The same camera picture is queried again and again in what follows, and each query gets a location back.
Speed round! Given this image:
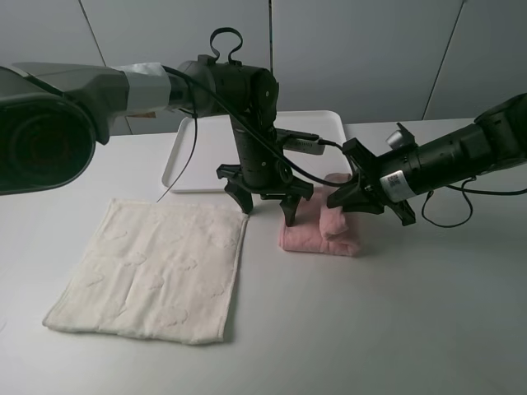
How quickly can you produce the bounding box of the white plastic tray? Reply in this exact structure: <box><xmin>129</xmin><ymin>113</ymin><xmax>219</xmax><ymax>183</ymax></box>
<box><xmin>161</xmin><ymin>110</ymin><xmax>352</xmax><ymax>193</ymax></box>

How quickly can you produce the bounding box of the pink towel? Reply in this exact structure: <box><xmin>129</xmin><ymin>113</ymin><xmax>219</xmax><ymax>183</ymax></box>
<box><xmin>278</xmin><ymin>185</ymin><xmax>361</xmax><ymax>257</ymax></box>

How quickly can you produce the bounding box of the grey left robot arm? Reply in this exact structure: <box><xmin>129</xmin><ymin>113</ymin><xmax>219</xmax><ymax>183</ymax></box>
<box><xmin>1</xmin><ymin>55</ymin><xmax>314</xmax><ymax>225</ymax></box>

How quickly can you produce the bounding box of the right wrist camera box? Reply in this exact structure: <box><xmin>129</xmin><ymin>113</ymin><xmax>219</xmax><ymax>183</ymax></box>
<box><xmin>386</xmin><ymin>123</ymin><xmax>417</xmax><ymax>151</ymax></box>

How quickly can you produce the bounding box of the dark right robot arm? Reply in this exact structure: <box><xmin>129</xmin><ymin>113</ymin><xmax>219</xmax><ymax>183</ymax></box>
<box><xmin>327</xmin><ymin>95</ymin><xmax>526</xmax><ymax>225</ymax></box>

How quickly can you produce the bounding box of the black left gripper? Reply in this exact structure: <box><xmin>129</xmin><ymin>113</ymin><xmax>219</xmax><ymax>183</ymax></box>
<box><xmin>216</xmin><ymin>118</ymin><xmax>314</xmax><ymax>226</ymax></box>

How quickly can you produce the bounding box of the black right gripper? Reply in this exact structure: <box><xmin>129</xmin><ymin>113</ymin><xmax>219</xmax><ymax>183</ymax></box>
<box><xmin>326</xmin><ymin>138</ymin><xmax>416</xmax><ymax>225</ymax></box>

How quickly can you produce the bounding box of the cream white towel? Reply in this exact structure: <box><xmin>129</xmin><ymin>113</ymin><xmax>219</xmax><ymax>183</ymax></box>
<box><xmin>43</xmin><ymin>199</ymin><xmax>248</xmax><ymax>345</ymax></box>

